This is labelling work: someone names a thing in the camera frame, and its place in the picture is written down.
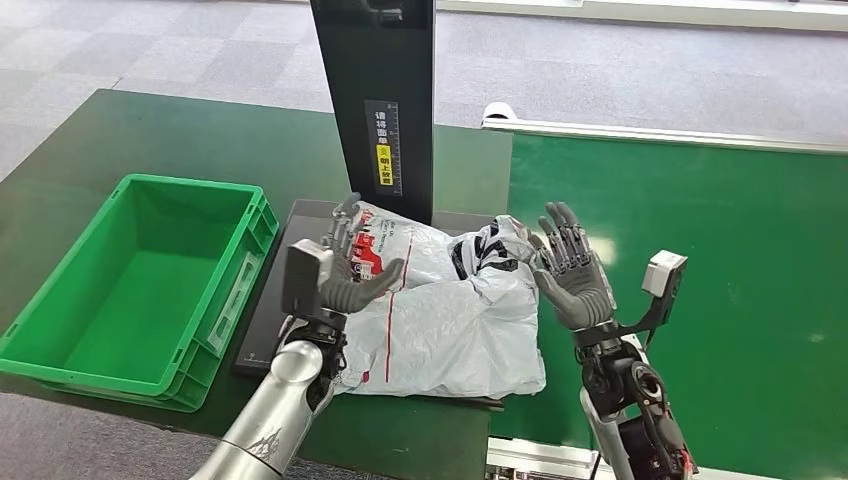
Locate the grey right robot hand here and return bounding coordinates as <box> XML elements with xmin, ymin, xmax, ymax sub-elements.
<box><xmin>527</xmin><ymin>201</ymin><xmax>618</xmax><ymax>333</ymax></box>

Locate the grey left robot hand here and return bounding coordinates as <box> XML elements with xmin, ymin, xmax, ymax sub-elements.
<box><xmin>317</xmin><ymin>192</ymin><xmax>406</xmax><ymax>317</ymax></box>

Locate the white plastic mailer package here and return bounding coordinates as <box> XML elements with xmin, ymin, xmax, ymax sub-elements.
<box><xmin>333</xmin><ymin>201</ymin><xmax>549</xmax><ymax>401</ymax></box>

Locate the green conveyor belt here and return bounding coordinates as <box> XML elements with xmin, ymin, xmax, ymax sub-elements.
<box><xmin>488</xmin><ymin>132</ymin><xmax>848</xmax><ymax>480</ymax></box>

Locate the clear crate label holder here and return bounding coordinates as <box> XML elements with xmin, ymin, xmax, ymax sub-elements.
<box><xmin>206</xmin><ymin>250</ymin><xmax>262</xmax><ymax>354</ymax></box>

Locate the black yellow column label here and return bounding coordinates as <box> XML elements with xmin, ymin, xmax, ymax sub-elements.
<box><xmin>364</xmin><ymin>99</ymin><xmax>403</xmax><ymax>198</ymax></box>

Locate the green plastic crate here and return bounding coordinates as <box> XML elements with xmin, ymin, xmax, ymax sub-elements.
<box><xmin>0</xmin><ymin>173</ymin><xmax>282</xmax><ymax>414</ymax></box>

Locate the black scanner column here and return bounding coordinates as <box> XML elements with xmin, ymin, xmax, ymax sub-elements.
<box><xmin>309</xmin><ymin>0</ymin><xmax>438</xmax><ymax>227</ymax></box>

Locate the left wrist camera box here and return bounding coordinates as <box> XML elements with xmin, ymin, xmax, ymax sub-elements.
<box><xmin>280</xmin><ymin>239</ymin><xmax>335</xmax><ymax>319</ymax></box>

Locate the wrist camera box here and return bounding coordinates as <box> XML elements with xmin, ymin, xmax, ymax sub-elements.
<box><xmin>616</xmin><ymin>249</ymin><xmax>689</xmax><ymax>336</ymax></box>
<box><xmin>280</xmin><ymin>239</ymin><xmax>335</xmax><ymax>319</ymax></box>

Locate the black scanner base plate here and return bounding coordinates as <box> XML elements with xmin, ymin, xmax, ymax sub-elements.
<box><xmin>232</xmin><ymin>198</ymin><xmax>511</xmax><ymax>413</ymax></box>

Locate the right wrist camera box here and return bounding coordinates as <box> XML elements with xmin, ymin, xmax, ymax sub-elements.
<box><xmin>616</xmin><ymin>249</ymin><xmax>689</xmax><ymax>336</ymax></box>

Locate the long silver conveyor rail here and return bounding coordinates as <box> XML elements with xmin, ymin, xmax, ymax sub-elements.
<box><xmin>480</xmin><ymin>101</ymin><xmax>848</xmax><ymax>156</ymax></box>

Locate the short silver conveyor rail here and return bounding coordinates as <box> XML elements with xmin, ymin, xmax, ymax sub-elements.
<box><xmin>485</xmin><ymin>436</ymin><xmax>601</xmax><ymax>480</ymax></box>

